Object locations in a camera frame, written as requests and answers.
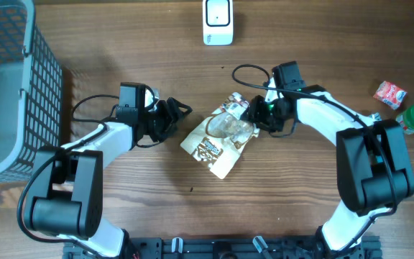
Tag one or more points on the blue mouthwash bottle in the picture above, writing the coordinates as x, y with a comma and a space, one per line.
376, 116

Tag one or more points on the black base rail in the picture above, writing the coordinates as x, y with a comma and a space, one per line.
228, 249

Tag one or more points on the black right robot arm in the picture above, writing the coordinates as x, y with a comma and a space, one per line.
373, 169

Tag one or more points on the grey plastic mesh basket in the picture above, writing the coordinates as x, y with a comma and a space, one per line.
31, 91

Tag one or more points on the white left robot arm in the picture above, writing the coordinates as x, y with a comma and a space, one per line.
63, 200

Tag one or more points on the snack packet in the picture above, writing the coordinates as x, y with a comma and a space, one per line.
219, 140

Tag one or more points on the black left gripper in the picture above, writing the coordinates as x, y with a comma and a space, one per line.
172, 116

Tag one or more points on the white barcode scanner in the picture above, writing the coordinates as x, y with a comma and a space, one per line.
218, 22

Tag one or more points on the red white small box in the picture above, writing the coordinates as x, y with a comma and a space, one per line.
390, 94

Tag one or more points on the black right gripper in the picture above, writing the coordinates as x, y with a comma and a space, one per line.
256, 108

